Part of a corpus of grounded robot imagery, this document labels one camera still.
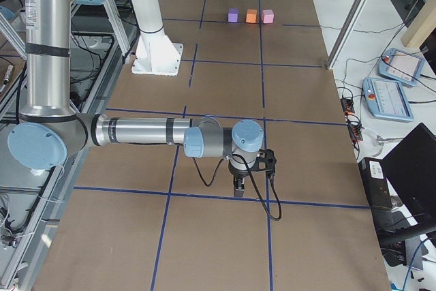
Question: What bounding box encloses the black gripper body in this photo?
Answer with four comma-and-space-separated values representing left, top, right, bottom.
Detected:
228, 161, 249, 182

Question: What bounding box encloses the orange foam cube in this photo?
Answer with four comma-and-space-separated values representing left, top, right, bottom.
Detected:
245, 9, 258, 24

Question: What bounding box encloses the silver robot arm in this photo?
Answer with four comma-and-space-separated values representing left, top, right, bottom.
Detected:
7, 0, 269, 197

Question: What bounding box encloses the pink foam cube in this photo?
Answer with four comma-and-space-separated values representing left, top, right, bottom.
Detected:
262, 9, 275, 24

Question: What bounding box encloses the purple foam cube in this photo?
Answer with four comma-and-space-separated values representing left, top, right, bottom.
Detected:
228, 8, 239, 22

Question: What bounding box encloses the brown paper table mat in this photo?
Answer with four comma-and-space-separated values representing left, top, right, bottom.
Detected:
33, 0, 390, 290

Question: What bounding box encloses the orange black connector strip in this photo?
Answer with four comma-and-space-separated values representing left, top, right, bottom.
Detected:
340, 97, 363, 144

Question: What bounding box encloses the black box with label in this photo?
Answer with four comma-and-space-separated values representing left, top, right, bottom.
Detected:
358, 157, 392, 211

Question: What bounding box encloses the far teach pendant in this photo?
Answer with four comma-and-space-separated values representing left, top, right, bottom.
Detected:
378, 48, 424, 87

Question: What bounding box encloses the teach pendant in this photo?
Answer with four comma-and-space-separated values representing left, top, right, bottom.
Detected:
362, 78, 414, 122
378, 48, 424, 87

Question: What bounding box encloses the near teach pendant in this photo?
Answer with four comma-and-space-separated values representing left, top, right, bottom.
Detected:
362, 78, 414, 122

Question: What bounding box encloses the black laptop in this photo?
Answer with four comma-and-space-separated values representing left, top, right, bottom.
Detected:
371, 122, 436, 247

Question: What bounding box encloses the aluminium frame post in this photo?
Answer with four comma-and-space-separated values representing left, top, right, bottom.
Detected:
326, 0, 368, 70

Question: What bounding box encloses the white pedestal column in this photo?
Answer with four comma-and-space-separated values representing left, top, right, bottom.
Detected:
131, 0, 183, 76

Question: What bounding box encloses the aluminium side frame rail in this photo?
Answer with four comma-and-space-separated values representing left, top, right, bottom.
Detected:
0, 0, 137, 291

